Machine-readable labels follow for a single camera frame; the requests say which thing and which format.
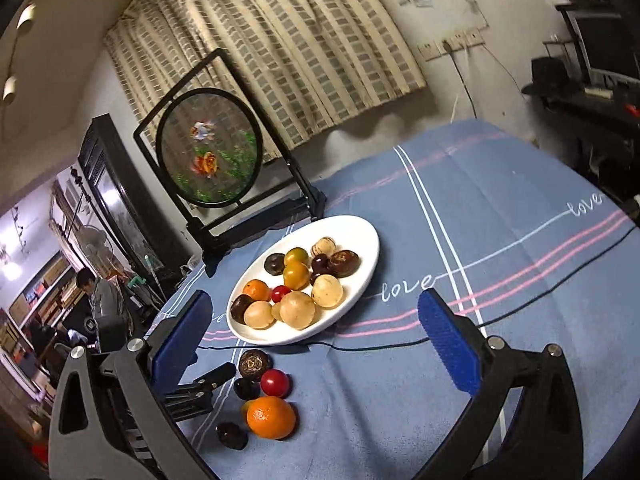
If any white oval plate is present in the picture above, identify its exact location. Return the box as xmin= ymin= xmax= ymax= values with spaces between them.
xmin=226 ymin=215 xmax=381 ymax=347

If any white standing fan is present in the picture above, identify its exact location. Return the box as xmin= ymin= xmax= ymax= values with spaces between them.
xmin=80 ymin=225 xmax=108 ymax=261

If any dark wooden cabinet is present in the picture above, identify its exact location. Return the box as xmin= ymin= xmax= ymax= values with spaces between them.
xmin=77 ymin=114 xmax=176 ymax=281

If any blue striped tablecloth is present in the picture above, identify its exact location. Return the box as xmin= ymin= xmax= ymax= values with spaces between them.
xmin=142 ymin=119 xmax=640 ymax=480

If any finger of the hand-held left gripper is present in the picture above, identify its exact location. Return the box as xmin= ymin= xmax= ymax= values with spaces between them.
xmin=170 ymin=361 xmax=237 ymax=396
xmin=165 ymin=394 xmax=215 ymax=423

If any yellow tangerine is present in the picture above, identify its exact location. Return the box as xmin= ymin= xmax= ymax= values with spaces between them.
xmin=282 ymin=262 xmax=311 ymax=292

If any computer monitor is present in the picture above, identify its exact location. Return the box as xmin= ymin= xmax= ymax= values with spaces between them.
xmin=570 ymin=7 xmax=640 ymax=78

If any large tan round fruit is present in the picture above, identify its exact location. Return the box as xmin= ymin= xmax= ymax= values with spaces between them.
xmin=278 ymin=290 xmax=320 ymax=331

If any round embroidered goldfish screen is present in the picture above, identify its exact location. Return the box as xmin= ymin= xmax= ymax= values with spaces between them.
xmin=132 ymin=48 xmax=327 ymax=277

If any brown patterned round fruit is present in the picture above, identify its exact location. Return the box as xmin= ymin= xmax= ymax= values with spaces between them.
xmin=237 ymin=349 xmax=273 ymax=378
xmin=327 ymin=249 xmax=360 ymax=278

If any black desk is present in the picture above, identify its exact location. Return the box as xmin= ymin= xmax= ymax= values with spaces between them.
xmin=542 ymin=87 xmax=640 ymax=201

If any beige checked curtain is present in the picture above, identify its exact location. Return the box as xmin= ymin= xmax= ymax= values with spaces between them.
xmin=104 ymin=0 xmax=427 ymax=163

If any red round fruit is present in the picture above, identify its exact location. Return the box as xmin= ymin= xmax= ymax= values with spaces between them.
xmin=259 ymin=368 xmax=290 ymax=399

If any wall socket strip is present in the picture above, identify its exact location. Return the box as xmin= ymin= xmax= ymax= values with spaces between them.
xmin=417 ymin=29 xmax=485 ymax=61

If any large orange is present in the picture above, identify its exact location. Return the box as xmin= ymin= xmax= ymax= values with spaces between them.
xmin=246 ymin=395 xmax=297 ymax=441

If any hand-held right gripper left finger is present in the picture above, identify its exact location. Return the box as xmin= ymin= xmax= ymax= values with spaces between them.
xmin=48 ymin=289 xmax=221 ymax=480

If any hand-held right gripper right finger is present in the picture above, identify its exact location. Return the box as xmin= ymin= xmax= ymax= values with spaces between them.
xmin=417 ymin=288 xmax=586 ymax=480

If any black hat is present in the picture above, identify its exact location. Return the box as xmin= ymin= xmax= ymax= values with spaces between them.
xmin=521 ymin=57 xmax=572 ymax=96

